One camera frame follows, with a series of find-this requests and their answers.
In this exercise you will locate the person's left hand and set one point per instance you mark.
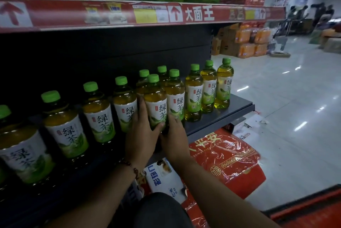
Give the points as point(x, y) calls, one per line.
point(140, 139)

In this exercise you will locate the person's right hand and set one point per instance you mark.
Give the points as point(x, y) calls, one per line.
point(177, 145)

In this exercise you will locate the person's left thumb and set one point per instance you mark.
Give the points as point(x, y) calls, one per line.
point(158, 129)

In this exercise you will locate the person's right thumb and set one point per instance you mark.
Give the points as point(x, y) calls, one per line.
point(163, 137)

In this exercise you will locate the green tea drink bottle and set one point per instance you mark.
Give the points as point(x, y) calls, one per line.
point(156, 99)

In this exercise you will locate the person's left forearm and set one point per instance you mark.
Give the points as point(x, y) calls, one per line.
point(106, 198)

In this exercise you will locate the person's right forearm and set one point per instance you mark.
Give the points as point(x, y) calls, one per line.
point(221, 198)

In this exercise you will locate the white and blue package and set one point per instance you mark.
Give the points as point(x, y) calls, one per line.
point(165, 179)

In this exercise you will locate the red plastic-wrapped gift bag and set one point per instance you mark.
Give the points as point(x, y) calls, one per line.
point(226, 161)

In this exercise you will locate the person's dark trouser leg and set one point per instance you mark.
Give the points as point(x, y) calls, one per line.
point(162, 213)

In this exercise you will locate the white flattened carton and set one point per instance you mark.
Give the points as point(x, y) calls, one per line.
point(250, 129)

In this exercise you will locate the row of green tea bottles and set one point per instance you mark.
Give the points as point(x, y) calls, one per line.
point(65, 131)

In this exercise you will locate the small brown cardboard box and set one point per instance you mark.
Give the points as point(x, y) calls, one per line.
point(216, 46)

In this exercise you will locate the dark metal store shelf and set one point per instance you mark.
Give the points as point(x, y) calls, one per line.
point(80, 54)

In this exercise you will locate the orange wrapped pack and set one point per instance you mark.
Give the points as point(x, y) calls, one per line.
point(262, 36)
point(261, 49)
point(247, 50)
point(243, 35)

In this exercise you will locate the red shelf label strip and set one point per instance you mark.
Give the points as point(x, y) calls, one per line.
point(80, 13)

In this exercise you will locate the grey dustpan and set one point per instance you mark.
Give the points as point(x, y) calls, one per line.
point(280, 47)

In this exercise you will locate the red shopping basket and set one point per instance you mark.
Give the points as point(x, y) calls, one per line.
point(309, 209)

